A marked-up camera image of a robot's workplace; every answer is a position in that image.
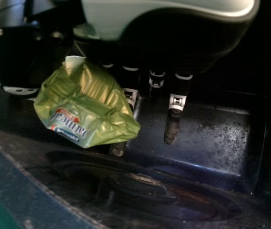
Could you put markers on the black oven with glass door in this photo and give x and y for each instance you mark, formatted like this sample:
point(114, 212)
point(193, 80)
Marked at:
point(197, 152)

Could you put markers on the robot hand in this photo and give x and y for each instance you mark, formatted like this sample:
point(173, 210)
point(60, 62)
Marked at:
point(173, 35)

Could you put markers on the yellow-green biscuit packet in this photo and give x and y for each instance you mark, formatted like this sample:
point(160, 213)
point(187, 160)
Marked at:
point(85, 105)

